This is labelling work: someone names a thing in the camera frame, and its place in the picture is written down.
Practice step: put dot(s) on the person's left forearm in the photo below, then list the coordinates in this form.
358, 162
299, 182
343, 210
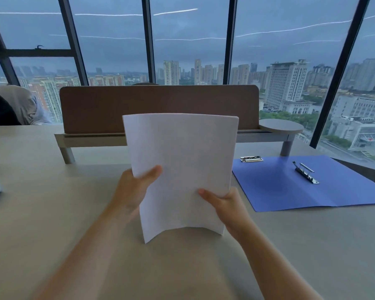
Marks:
90, 253

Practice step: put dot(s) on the brown desk divider panel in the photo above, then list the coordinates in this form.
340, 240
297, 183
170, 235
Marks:
159, 109

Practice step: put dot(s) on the black window frame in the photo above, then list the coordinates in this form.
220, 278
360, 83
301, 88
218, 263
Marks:
72, 43

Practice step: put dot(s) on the white paper sheets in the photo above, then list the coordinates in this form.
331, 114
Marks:
181, 171

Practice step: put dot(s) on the blue file folder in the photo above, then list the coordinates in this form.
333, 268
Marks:
300, 187

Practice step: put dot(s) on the grey office chair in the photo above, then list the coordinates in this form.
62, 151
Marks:
22, 104

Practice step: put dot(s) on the person's left thumb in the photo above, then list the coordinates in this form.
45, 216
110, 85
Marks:
150, 174

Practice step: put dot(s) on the person's right forearm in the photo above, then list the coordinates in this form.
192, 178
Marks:
268, 262

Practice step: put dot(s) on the small metal folder clip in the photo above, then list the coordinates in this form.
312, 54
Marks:
251, 159

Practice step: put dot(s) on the person's left hand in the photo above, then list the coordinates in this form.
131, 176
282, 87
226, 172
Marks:
128, 192

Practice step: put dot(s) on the metal lever folder clip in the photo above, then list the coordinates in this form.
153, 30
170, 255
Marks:
306, 173

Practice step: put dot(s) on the person's right hand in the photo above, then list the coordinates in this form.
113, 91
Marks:
229, 212

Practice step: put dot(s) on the round grey side shelf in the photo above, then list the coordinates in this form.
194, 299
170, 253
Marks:
281, 125

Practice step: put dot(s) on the person's right thumb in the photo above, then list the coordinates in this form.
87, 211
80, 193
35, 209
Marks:
210, 196

